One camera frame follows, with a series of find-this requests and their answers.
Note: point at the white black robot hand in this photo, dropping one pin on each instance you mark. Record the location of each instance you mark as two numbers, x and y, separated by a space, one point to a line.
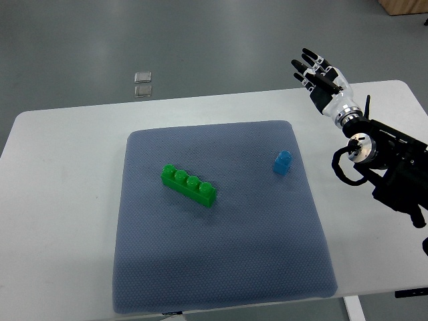
328 89

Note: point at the blue toy block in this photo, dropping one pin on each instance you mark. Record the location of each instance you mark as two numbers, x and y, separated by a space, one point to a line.
283 163

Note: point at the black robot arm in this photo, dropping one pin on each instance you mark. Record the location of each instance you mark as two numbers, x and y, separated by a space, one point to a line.
392 161

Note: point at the green four-stud toy block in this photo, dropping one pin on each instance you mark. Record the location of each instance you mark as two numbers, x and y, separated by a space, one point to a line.
191 186

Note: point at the wooden furniture corner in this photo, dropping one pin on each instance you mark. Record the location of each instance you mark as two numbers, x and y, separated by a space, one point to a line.
404 7

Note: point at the blue-grey textured mat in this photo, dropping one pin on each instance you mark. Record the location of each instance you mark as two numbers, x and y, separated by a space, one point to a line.
261 241

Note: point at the upper metal floor plate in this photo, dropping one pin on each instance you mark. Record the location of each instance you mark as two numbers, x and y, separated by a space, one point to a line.
142 77

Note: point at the white table leg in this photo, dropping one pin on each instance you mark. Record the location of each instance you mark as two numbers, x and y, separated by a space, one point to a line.
353 308

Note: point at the black table control panel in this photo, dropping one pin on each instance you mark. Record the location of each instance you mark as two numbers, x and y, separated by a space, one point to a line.
411 293

